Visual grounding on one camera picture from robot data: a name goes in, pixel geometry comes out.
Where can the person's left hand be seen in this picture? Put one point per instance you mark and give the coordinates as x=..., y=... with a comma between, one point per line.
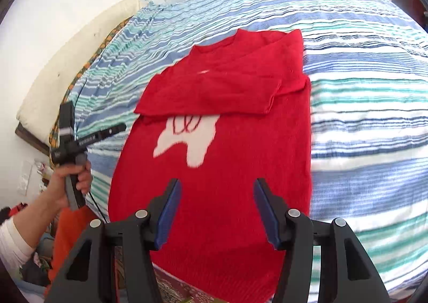
x=57, y=186

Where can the cream padded headboard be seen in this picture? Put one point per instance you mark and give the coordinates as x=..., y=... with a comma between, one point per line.
x=67, y=66

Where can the dark clothes heap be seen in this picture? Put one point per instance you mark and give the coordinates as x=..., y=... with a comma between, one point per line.
x=36, y=269

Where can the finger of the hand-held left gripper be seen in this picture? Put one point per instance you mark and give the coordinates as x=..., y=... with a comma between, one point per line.
x=112, y=131

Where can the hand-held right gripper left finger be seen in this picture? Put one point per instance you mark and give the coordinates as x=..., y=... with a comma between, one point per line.
x=169, y=212

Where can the blue green striped bed sheet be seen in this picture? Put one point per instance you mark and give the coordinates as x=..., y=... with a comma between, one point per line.
x=367, y=122

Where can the red sweater with white rabbit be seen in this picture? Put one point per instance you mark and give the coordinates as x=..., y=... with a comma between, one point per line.
x=234, y=189

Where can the patterned rug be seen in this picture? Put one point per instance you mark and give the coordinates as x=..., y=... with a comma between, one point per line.
x=170, y=289

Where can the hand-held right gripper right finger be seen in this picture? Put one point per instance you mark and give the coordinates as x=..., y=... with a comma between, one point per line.
x=267, y=216

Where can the dark wooden bed frame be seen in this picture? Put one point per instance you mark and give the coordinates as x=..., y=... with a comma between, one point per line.
x=31, y=139

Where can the person's left forearm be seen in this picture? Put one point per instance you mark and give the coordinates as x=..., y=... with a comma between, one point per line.
x=20, y=233

